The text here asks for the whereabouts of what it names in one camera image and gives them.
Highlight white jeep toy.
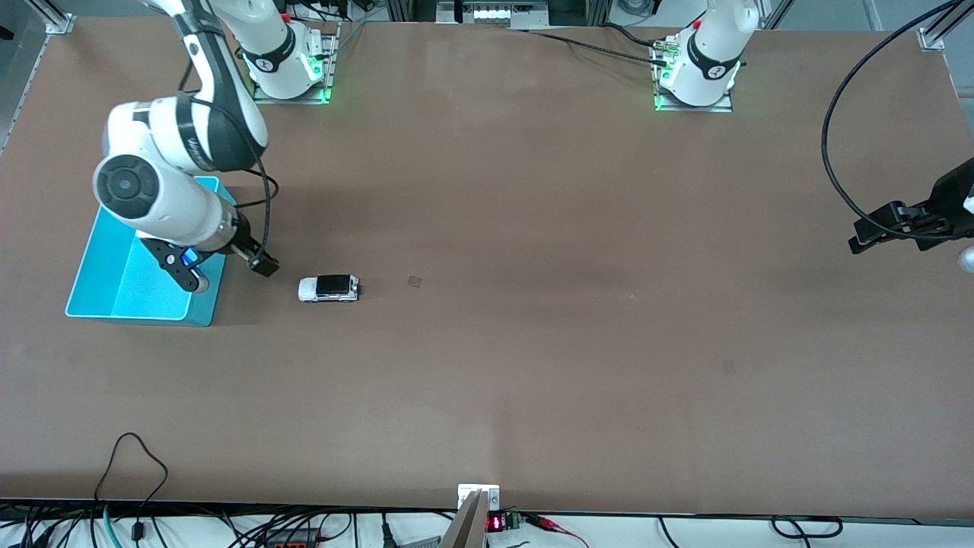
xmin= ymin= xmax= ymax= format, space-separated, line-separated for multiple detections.
xmin=298 ymin=274 xmax=360 ymax=304

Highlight teal plastic storage bin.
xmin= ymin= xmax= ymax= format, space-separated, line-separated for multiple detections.
xmin=65 ymin=175 xmax=237 ymax=327

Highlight white lit device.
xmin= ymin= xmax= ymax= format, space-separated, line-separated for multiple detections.
xmin=472 ymin=4 xmax=549 ymax=24

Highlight red clip lead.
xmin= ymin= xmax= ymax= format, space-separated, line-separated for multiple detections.
xmin=524 ymin=514 xmax=590 ymax=548

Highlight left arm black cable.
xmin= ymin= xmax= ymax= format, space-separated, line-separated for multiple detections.
xmin=822 ymin=0 xmax=974 ymax=243

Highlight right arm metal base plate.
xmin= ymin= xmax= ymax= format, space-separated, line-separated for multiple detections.
xmin=252 ymin=21 xmax=339 ymax=105

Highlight aluminium frame profile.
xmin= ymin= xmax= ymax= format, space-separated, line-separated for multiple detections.
xmin=925 ymin=0 xmax=974 ymax=43

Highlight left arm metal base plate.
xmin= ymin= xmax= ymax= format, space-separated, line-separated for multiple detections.
xmin=652 ymin=37 xmax=734 ymax=113

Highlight thin black looped cable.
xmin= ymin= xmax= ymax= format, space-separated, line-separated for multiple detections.
xmin=94 ymin=432 xmax=169 ymax=534

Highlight tangled black cables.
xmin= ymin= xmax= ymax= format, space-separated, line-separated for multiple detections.
xmin=0 ymin=501 xmax=358 ymax=548

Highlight flat black cable loop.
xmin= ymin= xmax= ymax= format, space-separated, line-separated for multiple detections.
xmin=770 ymin=515 xmax=844 ymax=540

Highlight short black table cable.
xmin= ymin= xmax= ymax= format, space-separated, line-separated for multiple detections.
xmin=601 ymin=23 xmax=664 ymax=48

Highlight white metal mount bracket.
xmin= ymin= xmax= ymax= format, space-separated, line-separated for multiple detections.
xmin=457 ymin=484 xmax=501 ymax=511

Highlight long black table cable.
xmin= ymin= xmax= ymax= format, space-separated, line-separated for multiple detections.
xmin=525 ymin=29 xmax=672 ymax=68

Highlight aluminium camera mount profile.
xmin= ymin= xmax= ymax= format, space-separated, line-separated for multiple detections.
xmin=440 ymin=489 xmax=488 ymax=548

